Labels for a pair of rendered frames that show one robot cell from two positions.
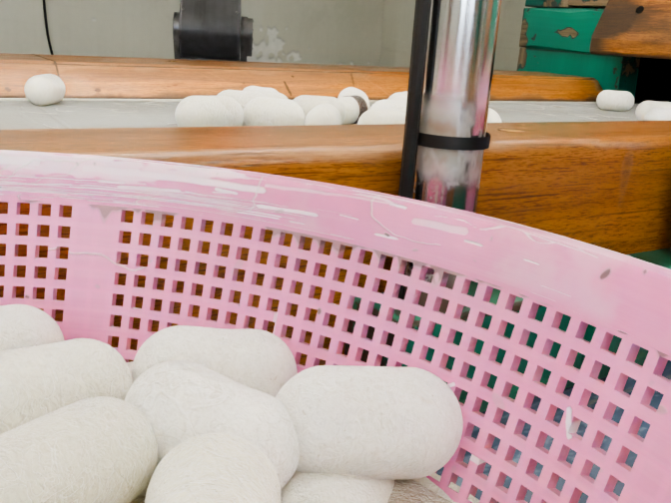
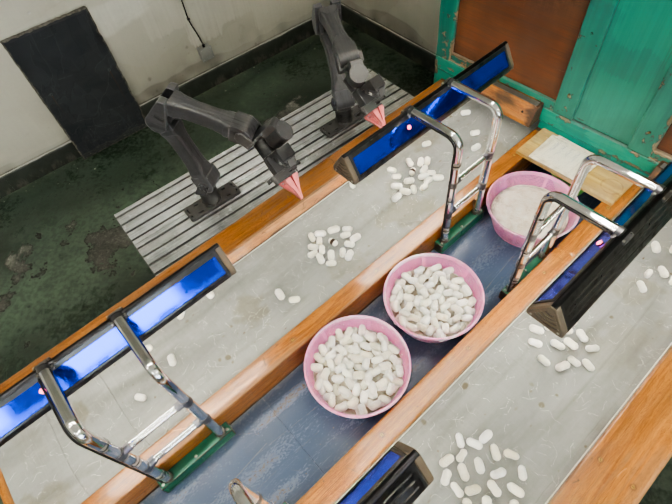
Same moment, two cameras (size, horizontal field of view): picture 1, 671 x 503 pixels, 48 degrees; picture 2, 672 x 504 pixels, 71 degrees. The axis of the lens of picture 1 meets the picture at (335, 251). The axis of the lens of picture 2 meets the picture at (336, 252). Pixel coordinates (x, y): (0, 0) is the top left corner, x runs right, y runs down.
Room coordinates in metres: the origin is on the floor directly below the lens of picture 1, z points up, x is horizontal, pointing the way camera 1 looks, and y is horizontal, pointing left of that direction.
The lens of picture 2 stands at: (-0.57, 0.32, 1.88)
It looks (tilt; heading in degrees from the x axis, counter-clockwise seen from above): 54 degrees down; 358
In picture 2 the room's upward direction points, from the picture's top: 9 degrees counter-clockwise
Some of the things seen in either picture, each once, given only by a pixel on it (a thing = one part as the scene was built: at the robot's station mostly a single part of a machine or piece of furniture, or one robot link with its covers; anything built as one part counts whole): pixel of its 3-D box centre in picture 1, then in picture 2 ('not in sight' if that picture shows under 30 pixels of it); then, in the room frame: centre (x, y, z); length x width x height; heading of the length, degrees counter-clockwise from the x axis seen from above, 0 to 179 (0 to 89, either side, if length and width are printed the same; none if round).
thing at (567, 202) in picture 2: not in sight; (573, 250); (0.01, -0.27, 0.90); 0.20 x 0.19 x 0.45; 123
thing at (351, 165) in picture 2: not in sight; (430, 105); (0.42, -0.01, 1.08); 0.62 x 0.08 x 0.07; 123
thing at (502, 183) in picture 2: not in sight; (528, 213); (0.27, -0.31, 0.72); 0.27 x 0.27 x 0.10
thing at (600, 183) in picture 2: not in sight; (575, 164); (0.39, -0.49, 0.77); 0.33 x 0.15 x 0.01; 33
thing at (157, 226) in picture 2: not in sight; (323, 200); (0.54, 0.30, 0.65); 1.20 x 0.90 x 0.04; 119
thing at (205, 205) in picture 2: not in sight; (209, 194); (0.61, 0.68, 0.71); 0.20 x 0.07 x 0.08; 119
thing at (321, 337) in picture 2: not in sight; (357, 369); (-0.11, 0.30, 0.72); 0.27 x 0.27 x 0.10
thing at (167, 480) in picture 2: not in sight; (147, 406); (-0.17, 0.76, 0.90); 0.20 x 0.19 x 0.45; 123
